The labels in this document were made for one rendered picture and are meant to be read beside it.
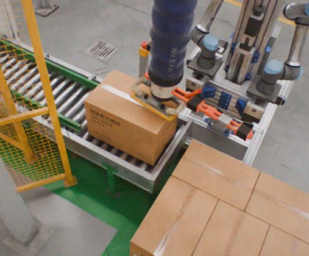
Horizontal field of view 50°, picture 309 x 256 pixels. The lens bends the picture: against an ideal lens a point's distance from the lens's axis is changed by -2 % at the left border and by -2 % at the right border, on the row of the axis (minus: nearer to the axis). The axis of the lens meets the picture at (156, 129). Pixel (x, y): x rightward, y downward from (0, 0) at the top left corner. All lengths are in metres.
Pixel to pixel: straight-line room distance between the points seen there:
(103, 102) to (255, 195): 1.32
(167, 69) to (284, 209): 1.37
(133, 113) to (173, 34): 0.76
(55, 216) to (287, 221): 1.87
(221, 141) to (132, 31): 2.20
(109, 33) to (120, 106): 2.39
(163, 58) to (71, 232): 1.70
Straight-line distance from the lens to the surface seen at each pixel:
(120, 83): 2.58
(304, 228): 2.67
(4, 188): 2.26
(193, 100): 2.13
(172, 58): 1.95
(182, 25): 1.81
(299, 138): 3.90
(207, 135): 3.28
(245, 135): 2.03
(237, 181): 2.66
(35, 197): 3.17
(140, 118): 2.34
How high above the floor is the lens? 2.73
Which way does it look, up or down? 51 degrees down
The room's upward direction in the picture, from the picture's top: 7 degrees clockwise
